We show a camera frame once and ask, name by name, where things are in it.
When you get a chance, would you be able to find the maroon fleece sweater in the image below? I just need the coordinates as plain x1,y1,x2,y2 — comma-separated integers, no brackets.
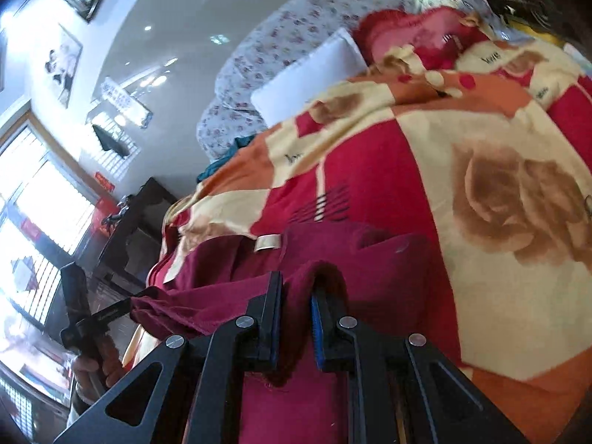
129,219,464,444

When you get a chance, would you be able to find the person's left hand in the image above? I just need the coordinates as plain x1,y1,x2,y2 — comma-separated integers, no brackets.
72,335,127,402

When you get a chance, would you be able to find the dark wooden side table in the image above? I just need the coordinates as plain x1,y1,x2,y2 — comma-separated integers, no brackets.
92,178,176,295

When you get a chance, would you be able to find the dark hanging garment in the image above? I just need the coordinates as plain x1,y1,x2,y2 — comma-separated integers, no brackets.
92,124,130,158

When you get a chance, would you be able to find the teal garment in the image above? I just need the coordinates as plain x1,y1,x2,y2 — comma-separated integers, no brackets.
196,134,256,184

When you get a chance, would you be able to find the orange red floral blanket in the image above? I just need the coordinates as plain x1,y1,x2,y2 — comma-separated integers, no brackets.
148,41,591,443

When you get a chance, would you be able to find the white pillow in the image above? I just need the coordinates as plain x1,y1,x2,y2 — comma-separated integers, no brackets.
251,28,367,128

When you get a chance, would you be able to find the red embroidered pillow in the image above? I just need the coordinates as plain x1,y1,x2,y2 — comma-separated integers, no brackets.
352,6,491,70

